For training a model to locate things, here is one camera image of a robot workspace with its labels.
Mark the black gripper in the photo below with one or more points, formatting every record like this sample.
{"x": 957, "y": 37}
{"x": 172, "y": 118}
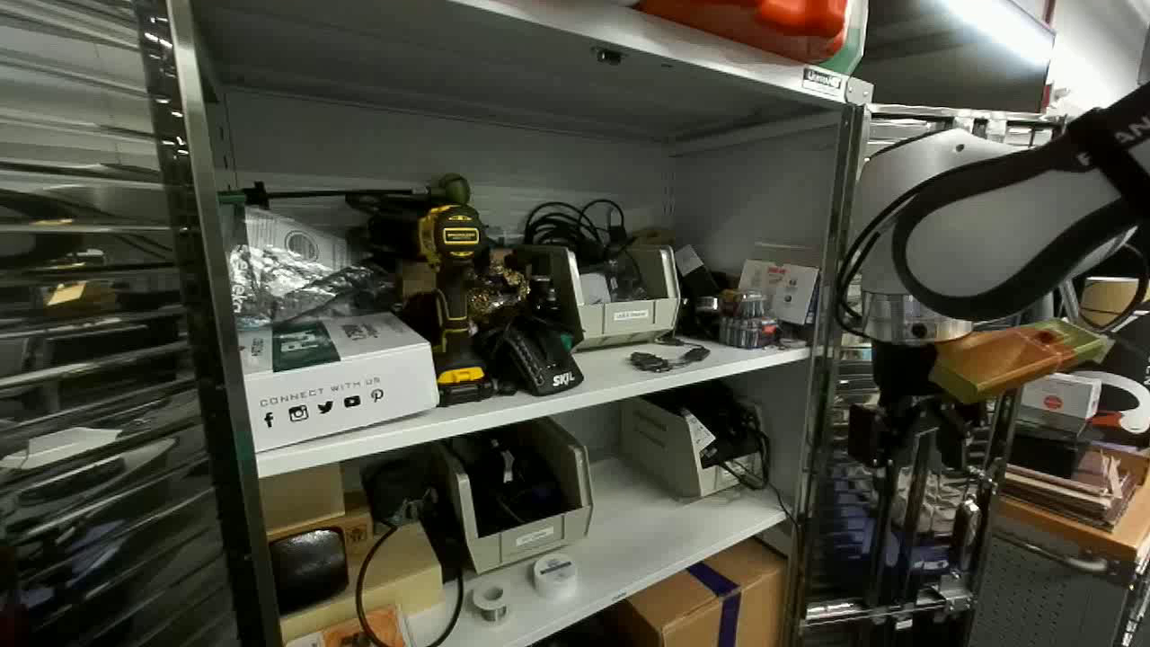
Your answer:
{"x": 919, "y": 375}

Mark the white box with red label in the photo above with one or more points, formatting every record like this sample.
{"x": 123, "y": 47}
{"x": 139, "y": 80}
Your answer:
{"x": 1062, "y": 398}

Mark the cardboard box with blue tape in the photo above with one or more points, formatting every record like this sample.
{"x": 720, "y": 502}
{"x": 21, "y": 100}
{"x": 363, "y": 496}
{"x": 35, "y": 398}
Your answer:
{"x": 705, "y": 598}

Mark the grey tool box bin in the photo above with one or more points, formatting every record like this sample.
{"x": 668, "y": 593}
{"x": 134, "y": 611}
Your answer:
{"x": 624, "y": 315}

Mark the black green power tool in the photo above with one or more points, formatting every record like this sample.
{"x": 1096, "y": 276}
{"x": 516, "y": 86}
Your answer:
{"x": 389, "y": 235}

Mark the white box with social icons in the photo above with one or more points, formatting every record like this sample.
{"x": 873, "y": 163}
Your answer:
{"x": 336, "y": 380}

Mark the flat box with orange edge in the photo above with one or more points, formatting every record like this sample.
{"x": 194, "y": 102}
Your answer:
{"x": 360, "y": 629}

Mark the metal tray rack cart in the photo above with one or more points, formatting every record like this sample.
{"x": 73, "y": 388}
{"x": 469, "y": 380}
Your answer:
{"x": 911, "y": 526}

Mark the wooden desk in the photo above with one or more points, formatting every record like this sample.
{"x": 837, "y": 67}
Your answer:
{"x": 1079, "y": 521}

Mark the white printed carton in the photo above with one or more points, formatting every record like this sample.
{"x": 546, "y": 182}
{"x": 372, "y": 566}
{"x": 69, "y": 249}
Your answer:
{"x": 776, "y": 291}

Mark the pack of batteries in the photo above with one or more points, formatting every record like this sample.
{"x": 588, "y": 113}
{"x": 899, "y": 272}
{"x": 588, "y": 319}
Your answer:
{"x": 750, "y": 322}

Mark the beige tape roll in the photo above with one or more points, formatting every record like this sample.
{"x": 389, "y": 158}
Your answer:
{"x": 1114, "y": 301}

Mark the small black device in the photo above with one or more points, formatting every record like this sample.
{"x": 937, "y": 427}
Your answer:
{"x": 702, "y": 312}

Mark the white tape roll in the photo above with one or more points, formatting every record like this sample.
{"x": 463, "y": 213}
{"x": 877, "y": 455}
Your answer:
{"x": 556, "y": 575}

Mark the grey bin with black parts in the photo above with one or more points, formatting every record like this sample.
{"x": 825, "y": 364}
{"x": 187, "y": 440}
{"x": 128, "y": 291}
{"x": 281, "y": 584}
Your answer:
{"x": 527, "y": 526}

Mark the orange plastic case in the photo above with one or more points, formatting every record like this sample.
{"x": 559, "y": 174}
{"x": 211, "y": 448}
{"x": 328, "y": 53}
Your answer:
{"x": 776, "y": 18}

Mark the small grey tape roll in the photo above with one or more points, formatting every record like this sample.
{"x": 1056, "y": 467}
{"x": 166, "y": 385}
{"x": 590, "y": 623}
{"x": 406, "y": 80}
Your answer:
{"x": 490, "y": 598}

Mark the black rounded case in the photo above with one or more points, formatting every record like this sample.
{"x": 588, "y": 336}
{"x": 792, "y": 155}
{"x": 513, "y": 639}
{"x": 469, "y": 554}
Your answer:
{"x": 311, "y": 566}

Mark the silver plastic bag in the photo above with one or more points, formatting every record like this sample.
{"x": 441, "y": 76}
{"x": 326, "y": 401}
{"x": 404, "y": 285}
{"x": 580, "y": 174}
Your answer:
{"x": 281, "y": 279}

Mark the metal shelving unit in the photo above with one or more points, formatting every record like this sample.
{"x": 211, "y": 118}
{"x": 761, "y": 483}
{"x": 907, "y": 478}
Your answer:
{"x": 201, "y": 301}

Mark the steel slatted rack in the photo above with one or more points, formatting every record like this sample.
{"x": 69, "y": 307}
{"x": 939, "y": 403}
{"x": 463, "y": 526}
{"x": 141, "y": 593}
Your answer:
{"x": 83, "y": 361}

